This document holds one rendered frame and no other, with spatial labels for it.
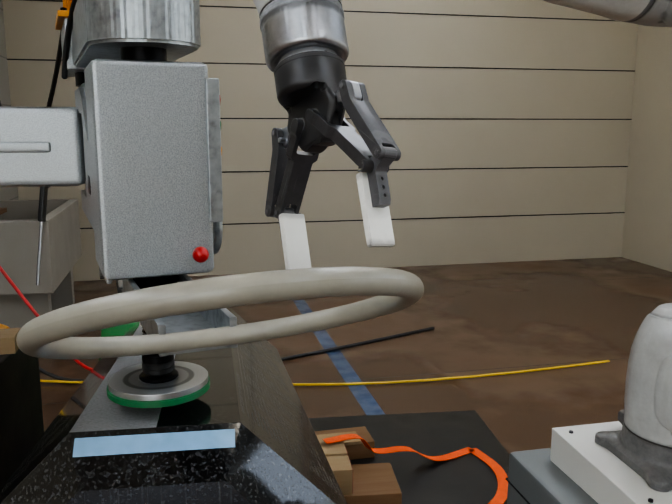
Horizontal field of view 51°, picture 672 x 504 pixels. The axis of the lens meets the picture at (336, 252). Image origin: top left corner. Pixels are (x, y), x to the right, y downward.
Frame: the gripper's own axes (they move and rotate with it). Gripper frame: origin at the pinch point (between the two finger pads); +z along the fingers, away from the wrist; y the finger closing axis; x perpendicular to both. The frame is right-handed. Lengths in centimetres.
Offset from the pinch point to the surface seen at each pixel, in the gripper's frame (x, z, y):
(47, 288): -79, -71, 390
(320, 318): -20.3, 2.7, 31.8
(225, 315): -11.4, -0.5, 44.9
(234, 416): -30, 16, 79
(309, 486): -43, 33, 74
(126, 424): -10, 15, 89
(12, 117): -3, -71, 136
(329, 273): 1.7, 2.3, -0.7
